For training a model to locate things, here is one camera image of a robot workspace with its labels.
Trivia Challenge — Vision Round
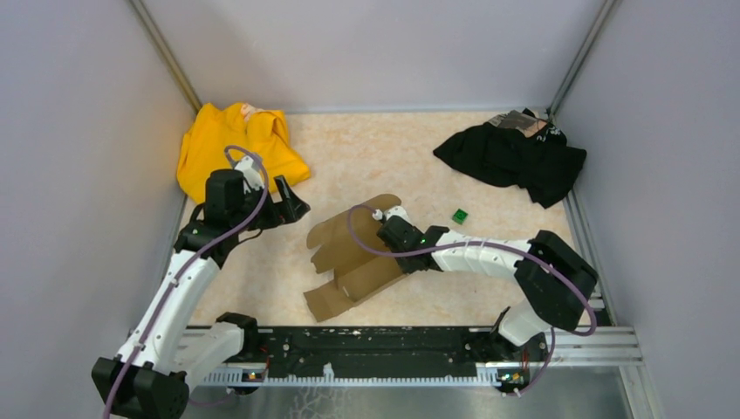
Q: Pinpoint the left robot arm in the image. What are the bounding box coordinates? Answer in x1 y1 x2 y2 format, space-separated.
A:
92 169 310 418

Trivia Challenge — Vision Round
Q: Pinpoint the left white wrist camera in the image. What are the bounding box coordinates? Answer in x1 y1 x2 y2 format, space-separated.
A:
233 155 265 193

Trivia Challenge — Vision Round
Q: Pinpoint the purple cable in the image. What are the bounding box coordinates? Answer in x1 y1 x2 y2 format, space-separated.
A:
346 203 598 396
101 145 271 419

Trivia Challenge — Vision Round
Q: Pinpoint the yellow shirt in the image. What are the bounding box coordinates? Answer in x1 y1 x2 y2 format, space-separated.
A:
176 102 312 204

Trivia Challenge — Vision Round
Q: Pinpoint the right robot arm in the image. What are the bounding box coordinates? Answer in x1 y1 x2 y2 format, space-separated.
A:
377 216 598 360

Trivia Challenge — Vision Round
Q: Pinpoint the brown cardboard box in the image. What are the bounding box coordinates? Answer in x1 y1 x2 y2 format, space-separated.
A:
304 209 406 322

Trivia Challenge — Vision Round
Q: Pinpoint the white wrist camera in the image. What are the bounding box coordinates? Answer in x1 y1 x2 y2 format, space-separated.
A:
383 205 411 223
233 155 265 193

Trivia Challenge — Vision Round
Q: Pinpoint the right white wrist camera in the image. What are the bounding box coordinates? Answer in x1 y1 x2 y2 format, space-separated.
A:
383 205 411 223

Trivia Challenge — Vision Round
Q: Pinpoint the black shirt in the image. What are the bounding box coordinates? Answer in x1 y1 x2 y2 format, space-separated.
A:
433 108 587 209

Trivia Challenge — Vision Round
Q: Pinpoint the small green block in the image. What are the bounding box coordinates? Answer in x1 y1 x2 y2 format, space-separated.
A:
451 209 469 225

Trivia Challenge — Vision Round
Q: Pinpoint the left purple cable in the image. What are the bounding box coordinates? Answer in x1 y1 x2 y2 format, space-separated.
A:
101 145 271 419

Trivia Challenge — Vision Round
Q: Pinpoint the aluminium frame rail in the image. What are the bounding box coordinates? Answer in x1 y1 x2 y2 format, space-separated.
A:
173 326 643 391

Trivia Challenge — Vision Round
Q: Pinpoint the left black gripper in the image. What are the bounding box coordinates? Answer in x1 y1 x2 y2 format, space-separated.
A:
231 174 309 233

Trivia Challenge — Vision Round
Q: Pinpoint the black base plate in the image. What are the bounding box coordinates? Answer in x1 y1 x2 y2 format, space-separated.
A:
230 326 547 379

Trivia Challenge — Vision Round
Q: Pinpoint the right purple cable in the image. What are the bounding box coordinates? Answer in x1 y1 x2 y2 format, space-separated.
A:
346 203 598 396

